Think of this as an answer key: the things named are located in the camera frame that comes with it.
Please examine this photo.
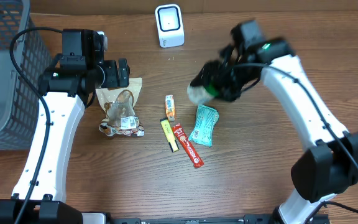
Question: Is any brown cookie snack bag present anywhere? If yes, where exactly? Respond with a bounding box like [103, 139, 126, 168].
[96, 78, 145, 137]

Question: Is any green lid glass jar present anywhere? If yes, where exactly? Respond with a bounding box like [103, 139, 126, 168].
[187, 84, 219, 105]

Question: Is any teal wet wipes pack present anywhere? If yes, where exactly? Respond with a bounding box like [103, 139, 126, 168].
[188, 105, 219, 147]

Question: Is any orange Kleenex tissue pack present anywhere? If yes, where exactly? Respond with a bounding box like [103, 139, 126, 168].
[165, 95, 176, 121]

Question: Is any yellow black marker pen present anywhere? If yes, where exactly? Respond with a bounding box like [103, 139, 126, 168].
[160, 118, 179, 152]

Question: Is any red snack bar wrapper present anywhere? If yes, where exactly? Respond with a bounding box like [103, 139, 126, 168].
[172, 123, 204, 168]

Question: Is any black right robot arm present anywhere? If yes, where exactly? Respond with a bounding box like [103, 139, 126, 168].
[187, 20, 358, 223]

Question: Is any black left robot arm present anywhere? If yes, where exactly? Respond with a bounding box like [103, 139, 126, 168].
[0, 28, 130, 224]

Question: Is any white barcode scanner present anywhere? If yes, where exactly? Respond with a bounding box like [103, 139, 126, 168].
[155, 4, 185, 48]

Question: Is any grey plastic mesh basket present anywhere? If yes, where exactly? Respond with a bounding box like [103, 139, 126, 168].
[0, 0, 39, 150]

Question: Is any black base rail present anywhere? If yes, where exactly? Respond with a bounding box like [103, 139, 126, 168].
[79, 212, 331, 224]

